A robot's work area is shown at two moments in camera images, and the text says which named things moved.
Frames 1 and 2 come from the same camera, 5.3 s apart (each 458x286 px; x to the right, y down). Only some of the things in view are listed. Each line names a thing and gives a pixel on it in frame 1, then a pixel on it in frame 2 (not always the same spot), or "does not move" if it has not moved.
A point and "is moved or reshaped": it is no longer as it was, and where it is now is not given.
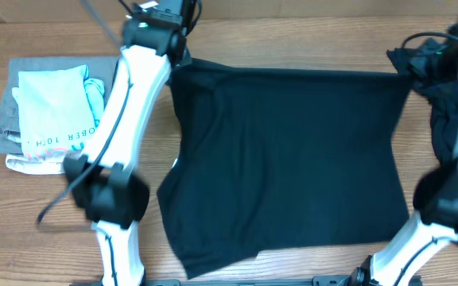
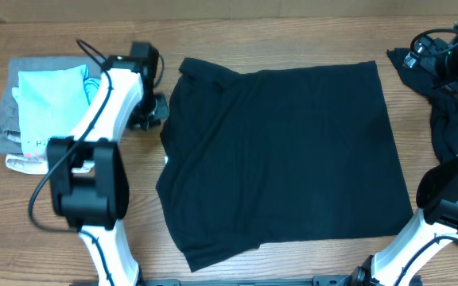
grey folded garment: x=9 y=138 does not move
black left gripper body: x=186 y=58 -> x=149 y=110
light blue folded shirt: x=60 y=108 does not move
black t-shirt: x=269 y=160 is moved or reshaped
